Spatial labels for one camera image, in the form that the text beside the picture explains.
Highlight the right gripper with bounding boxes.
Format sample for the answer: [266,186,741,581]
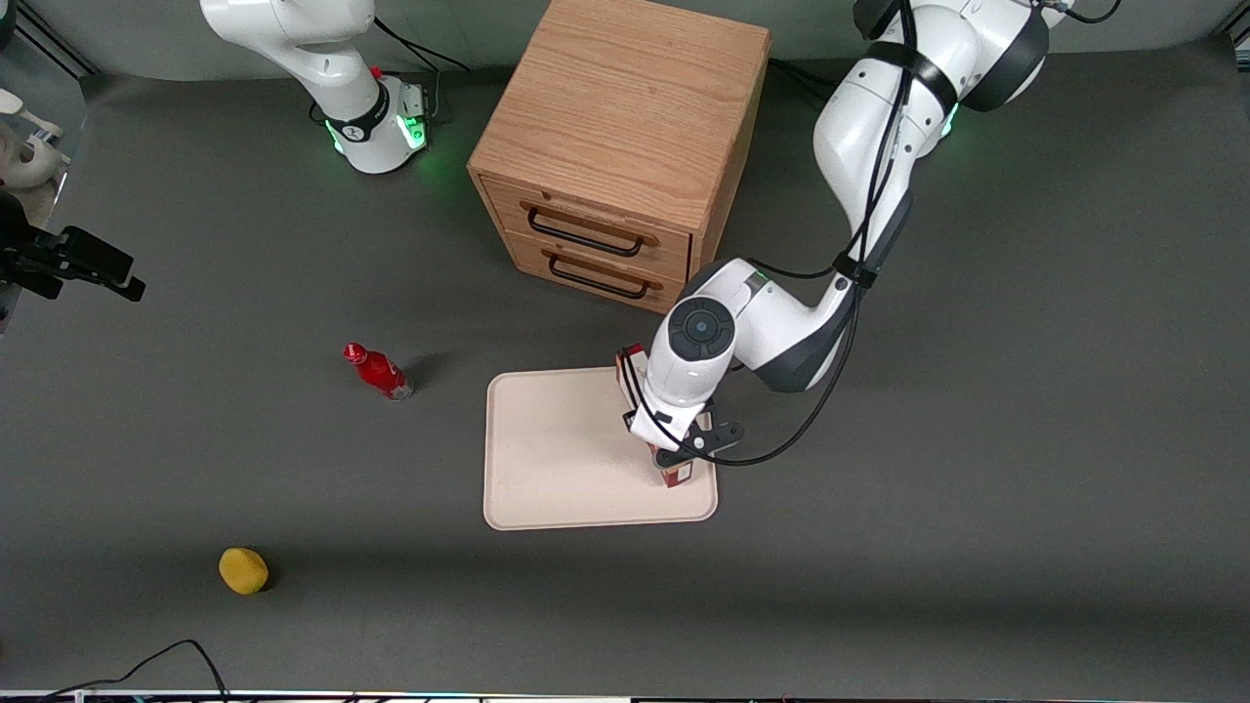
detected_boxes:
[0,190,147,303]

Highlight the red cookie box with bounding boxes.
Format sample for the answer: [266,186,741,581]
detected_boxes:
[614,343,696,489]

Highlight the beige rectangular tray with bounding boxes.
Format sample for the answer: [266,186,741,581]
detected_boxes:
[482,364,719,533]

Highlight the white rounded plastic object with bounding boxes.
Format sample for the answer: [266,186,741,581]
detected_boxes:
[0,88,71,189]

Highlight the red bottle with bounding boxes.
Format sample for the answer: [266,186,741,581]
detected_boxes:
[343,342,415,402]

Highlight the wooden two-drawer cabinet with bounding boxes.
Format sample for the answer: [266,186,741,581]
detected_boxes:
[467,0,773,322]

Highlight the yellow lemon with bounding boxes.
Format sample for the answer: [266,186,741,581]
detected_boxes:
[219,547,271,596]

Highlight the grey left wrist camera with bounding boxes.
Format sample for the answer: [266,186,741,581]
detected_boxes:
[654,420,745,472]

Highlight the black drawer handle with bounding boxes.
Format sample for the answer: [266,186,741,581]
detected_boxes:
[520,199,658,259]
[539,246,664,301]

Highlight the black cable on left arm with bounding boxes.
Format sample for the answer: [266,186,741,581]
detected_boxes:
[618,0,921,469]

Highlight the black cables at left arm base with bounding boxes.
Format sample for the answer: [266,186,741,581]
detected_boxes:
[770,57,836,103]

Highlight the black cable at table edge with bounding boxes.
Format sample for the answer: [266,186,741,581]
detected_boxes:
[37,639,231,703]

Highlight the black cable at right arm base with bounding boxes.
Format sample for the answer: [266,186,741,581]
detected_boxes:
[374,15,471,75]

